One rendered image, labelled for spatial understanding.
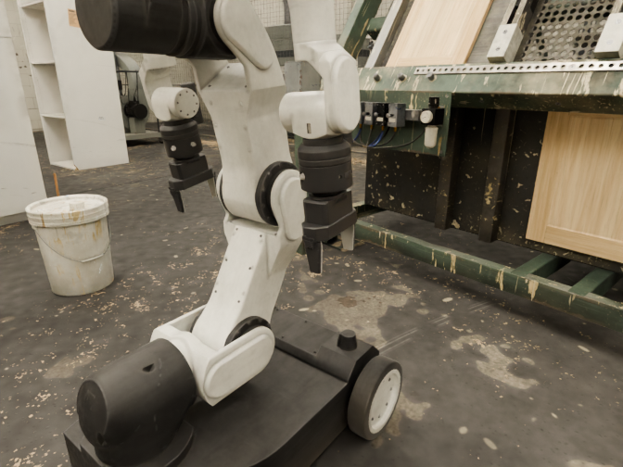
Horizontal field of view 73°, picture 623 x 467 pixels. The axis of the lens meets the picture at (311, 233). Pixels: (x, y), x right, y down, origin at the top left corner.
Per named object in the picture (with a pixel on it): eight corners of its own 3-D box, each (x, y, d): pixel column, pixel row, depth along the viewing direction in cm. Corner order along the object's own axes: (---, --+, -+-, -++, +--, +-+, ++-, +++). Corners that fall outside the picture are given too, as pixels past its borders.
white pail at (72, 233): (31, 284, 186) (5, 180, 170) (98, 263, 208) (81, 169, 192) (63, 307, 167) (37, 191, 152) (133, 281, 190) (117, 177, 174)
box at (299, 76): (285, 103, 197) (284, 61, 191) (304, 102, 205) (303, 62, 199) (300, 104, 189) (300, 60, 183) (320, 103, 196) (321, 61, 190)
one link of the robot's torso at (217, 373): (209, 418, 83) (203, 362, 79) (151, 377, 95) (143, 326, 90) (279, 366, 98) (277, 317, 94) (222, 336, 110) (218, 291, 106)
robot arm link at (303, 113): (331, 170, 64) (324, 92, 60) (279, 166, 71) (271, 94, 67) (370, 155, 72) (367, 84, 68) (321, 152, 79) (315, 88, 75)
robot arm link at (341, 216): (332, 246, 67) (325, 172, 63) (286, 236, 73) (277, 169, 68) (371, 220, 76) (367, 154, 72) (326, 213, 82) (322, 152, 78)
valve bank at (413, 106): (329, 146, 189) (330, 90, 181) (351, 144, 198) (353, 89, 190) (423, 160, 153) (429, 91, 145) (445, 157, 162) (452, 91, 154)
